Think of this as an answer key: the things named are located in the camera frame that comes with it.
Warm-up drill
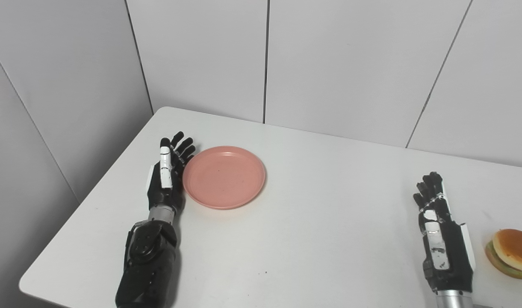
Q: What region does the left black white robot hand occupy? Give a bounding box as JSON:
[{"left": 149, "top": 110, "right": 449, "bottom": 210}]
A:
[{"left": 146, "top": 131, "right": 197, "bottom": 211}]

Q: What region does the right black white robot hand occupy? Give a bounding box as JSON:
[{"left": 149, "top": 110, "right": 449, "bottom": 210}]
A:
[{"left": 413, "top": 172, "right": 476, "bottom": 294}]

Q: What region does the pink round plate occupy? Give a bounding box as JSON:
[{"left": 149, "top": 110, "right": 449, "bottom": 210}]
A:
[{"left": 183, "top": 146, "right": 266, "bottom": 210}]

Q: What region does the toy hamburger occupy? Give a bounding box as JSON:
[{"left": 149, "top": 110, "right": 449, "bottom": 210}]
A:
[{"left": 485, "top": 229, "right": 522, "bottom": 280}]

